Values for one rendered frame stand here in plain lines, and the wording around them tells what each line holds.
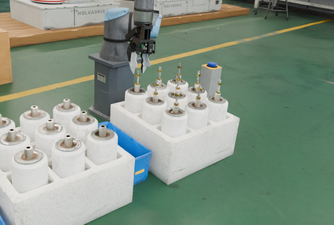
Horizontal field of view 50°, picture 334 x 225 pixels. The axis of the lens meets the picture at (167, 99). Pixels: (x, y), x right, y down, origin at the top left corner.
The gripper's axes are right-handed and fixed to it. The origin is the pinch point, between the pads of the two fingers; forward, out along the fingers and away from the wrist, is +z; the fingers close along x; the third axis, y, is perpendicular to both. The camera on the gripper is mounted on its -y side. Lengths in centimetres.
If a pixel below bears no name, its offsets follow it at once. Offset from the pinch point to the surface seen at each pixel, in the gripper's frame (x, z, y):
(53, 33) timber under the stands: 3, 27, -174
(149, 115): -0.8, 13.5, 15.2
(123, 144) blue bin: -9.1, 27.6, 10.6
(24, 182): -50, 14, 41
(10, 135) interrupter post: -51, 7, 26
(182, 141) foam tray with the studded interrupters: 5.0, 17.2, 31.7
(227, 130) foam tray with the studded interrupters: 30.4, 20.0, 25.4
